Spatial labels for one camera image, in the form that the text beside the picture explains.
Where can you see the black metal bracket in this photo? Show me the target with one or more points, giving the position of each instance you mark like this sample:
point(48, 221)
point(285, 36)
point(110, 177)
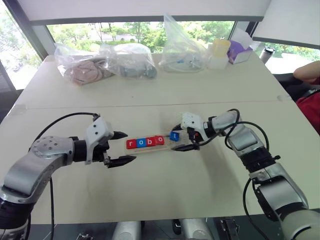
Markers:
point(230, 228)

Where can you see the white translucent box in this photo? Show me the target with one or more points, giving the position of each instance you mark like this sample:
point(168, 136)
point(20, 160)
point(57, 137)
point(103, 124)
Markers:
point(217, 62)

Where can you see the plastic bag with pink items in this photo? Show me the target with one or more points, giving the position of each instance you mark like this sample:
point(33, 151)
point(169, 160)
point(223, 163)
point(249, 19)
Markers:
point(80, 72)

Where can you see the person's red garment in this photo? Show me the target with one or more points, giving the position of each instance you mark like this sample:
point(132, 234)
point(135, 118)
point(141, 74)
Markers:
point(311, 110)

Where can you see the dark mesh chair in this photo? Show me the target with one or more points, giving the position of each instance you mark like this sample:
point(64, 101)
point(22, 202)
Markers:
point(7, 100)

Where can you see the small metal bracket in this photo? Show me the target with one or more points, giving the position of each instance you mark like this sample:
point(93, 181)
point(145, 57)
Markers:
point(85, 236)

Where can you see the person's bare forearm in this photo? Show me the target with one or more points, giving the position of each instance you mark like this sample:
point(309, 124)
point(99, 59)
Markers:
point(307, 73)

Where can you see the yellow plastic cup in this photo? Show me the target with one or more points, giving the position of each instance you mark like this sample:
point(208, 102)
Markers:
point(221, 48)

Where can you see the white roller blind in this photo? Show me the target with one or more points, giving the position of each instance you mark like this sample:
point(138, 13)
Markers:
point(150, 8)
point(290, 20)

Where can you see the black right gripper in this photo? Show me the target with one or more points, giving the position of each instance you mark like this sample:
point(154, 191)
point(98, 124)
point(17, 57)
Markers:
point(195, 137)

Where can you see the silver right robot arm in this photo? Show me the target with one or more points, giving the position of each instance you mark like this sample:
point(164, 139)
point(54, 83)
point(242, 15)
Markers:
point(275, 190)

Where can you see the red letter o block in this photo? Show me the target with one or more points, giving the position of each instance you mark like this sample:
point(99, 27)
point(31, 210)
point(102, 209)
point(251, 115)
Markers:
point(159, 140)

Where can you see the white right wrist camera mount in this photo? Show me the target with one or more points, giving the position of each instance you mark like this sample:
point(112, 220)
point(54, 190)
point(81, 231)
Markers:
point(192, 121)

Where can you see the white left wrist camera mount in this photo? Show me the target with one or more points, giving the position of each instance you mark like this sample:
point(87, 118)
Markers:
point(97, 132)

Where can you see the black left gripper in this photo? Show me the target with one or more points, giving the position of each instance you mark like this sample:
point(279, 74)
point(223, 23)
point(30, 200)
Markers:
point(100, 153)

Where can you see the tall clear plastic bag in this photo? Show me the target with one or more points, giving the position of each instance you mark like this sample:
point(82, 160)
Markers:
point(180, 55)

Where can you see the blue letter tile t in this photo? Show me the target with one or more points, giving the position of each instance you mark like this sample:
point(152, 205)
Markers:
point(174, 136)

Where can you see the blue letter tile o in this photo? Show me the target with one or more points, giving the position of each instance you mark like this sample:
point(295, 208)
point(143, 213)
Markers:
point(141, 143)

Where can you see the wooden letter tray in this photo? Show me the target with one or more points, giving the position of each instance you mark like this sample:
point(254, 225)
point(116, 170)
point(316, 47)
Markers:
point(150, 150)

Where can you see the silver rounded robot leg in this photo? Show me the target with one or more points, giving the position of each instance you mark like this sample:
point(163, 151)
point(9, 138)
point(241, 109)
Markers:
point(196, 230)
point(126, 231)

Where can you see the red letter tile b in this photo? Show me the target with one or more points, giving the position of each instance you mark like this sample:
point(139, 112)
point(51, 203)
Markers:
point(150, 142)

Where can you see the plastic bag with grey items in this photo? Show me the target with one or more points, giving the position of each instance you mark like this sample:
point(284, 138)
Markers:
point(132, 67)

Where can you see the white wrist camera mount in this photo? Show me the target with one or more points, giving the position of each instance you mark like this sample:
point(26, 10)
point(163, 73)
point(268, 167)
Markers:
point(192, 121)
point(97, 132)

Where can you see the white tumbler with black lid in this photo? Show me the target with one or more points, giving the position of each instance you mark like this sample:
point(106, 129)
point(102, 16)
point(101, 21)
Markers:
point(266, 55)

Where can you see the purple and white carton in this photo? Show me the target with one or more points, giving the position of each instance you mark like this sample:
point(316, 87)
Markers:
point(237, 53)

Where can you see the red letter tile r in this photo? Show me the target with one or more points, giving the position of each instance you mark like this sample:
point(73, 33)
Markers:
point(131, 144)

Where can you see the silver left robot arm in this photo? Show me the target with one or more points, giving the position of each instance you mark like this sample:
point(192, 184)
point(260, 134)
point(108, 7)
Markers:
point(37, 162)

